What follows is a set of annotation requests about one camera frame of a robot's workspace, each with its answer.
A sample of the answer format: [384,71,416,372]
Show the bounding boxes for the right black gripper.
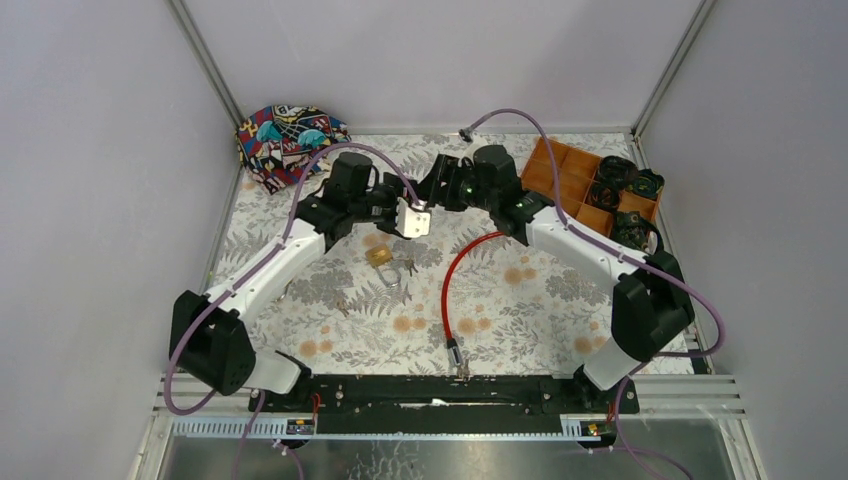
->
[411,154,497,213]

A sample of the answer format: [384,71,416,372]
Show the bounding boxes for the small brass padlock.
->
[365,243,402,288]

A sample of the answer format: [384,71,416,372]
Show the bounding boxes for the silver key bunch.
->
[401,258,418,277]

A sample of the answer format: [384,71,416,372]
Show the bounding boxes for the small metal key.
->
[334,296,351,318]

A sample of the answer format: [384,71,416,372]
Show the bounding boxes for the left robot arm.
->
[169,151,430,411]

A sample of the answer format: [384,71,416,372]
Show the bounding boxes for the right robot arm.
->
[414,145,694,412]

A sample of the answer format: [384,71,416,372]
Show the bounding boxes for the colourful patterned cloth bag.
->
[234,104,350,195]

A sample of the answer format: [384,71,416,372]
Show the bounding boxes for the floral table mat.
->
[188,132,697,378]

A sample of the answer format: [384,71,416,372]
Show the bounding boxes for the orange compartment tray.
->
[521,139,665,253]

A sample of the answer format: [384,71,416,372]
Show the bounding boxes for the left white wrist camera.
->
[396,199,431,239]

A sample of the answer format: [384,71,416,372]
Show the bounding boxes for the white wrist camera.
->
[458,128,476,144]
[396,199,431,239]

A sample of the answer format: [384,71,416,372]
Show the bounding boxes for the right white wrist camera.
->
[458,128,476,144]

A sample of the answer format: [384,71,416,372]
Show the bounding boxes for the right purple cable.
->
[463,108,727,480]

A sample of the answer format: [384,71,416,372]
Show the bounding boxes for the purple cable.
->
[162,141,425,480]
[463,108,727,480]

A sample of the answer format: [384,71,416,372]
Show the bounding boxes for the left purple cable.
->
[162,141,425,480]

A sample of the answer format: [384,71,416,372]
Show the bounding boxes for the black coiled strap middle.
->
[585,181,623,212]

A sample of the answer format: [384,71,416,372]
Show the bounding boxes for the red cable lock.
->
[441,230,508,379]

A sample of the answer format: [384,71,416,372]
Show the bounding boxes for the black patterned strap bundle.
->
[609,210,665,256]

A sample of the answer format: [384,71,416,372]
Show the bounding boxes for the dark green coiled strap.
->
[629,168,666,202]

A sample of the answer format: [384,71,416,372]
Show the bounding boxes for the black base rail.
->
[248,374,640,435]

